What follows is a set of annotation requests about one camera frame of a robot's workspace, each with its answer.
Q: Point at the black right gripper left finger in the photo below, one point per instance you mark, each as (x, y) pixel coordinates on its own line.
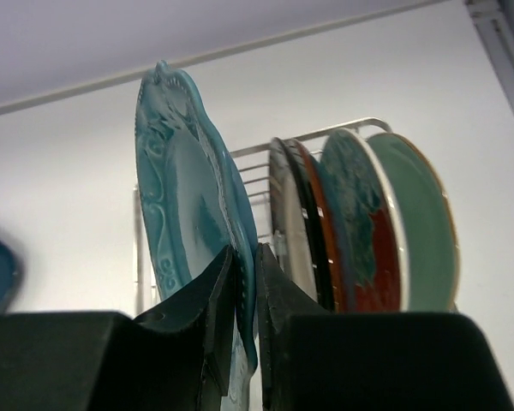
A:
(174, 356)

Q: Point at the green plate with white rim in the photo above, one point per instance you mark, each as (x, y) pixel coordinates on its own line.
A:
(434, 254)

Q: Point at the red and teal glazed plate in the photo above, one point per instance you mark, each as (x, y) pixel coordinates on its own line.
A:
(359, 227)

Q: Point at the beige plate with brown rim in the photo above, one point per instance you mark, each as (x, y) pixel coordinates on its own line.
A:
(297, 236)

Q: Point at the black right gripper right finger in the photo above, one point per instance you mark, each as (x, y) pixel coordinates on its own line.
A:
(312, 359)

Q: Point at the teal embossed scalloped plate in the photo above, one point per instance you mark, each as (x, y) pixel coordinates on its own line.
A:
(194, 203)

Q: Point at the chrome wire dish rack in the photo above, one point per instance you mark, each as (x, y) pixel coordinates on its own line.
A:
(144, 282)

